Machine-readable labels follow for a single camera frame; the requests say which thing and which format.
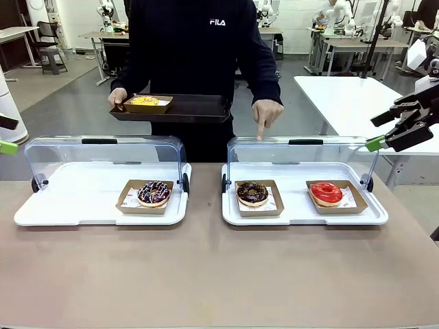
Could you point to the person's left forearm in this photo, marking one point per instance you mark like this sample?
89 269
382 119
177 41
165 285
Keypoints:
269 82

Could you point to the person's right hand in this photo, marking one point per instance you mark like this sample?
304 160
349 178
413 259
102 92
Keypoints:
117 96

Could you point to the white side table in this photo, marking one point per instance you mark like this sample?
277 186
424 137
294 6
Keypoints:
339 99

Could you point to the person's dark sweater torso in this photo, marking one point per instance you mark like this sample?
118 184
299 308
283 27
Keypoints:
192 58

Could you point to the person's right forearm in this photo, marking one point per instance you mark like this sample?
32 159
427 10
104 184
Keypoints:
128 77

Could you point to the red glazed donut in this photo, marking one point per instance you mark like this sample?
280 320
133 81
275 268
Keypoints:
326 193

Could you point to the black office chair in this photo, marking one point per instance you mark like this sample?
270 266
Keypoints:
48 36

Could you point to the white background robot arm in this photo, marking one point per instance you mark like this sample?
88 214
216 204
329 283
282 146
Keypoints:
337 13
265 12
392 15
105 15

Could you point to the white printed paper liner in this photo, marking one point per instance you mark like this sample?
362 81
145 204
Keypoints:
349 197
132 200
271 200

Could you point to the grey step stool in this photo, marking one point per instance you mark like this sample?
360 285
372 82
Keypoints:
53 61

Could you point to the purple chocolate sprinkled donut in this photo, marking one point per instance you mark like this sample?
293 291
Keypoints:
153 194

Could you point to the person's left hand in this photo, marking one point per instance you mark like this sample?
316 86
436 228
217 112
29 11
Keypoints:
269 111

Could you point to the narrow background desk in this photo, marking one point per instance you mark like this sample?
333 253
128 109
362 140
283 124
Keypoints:
272 37

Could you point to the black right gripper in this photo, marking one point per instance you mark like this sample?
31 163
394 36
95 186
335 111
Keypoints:
430 109

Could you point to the black camera stand pole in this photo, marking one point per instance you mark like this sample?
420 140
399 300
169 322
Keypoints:
375 37

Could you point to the clear display case lid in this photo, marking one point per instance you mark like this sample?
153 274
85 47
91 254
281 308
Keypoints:
308 152
103 150

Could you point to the dark brown serving tray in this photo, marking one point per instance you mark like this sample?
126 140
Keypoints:
199 109

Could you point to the white background desk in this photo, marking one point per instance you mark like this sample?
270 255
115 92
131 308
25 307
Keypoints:
17 34

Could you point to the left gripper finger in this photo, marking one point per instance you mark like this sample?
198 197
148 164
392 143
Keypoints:
7 146
7 122

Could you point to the red frosted donut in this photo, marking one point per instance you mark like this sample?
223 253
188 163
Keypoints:
356 207

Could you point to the yellow frosted donut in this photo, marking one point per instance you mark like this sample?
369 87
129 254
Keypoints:
147 109

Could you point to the beige top background table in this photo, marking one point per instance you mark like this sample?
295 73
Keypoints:
353 46

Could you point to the white cylindrical appliance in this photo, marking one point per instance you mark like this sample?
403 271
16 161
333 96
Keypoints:
12 99

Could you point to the white display case base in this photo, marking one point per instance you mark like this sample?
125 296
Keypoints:
75 192
295 192

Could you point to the chocolate sprinkle donut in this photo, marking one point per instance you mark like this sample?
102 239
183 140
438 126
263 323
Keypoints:
144 209

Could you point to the yellow sprinkled donut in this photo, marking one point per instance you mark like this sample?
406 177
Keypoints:
148 101

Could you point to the chocolate glazed donut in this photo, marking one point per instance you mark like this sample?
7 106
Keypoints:
260 211
252 194

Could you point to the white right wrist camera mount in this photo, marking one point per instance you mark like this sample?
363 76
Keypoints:
416 55

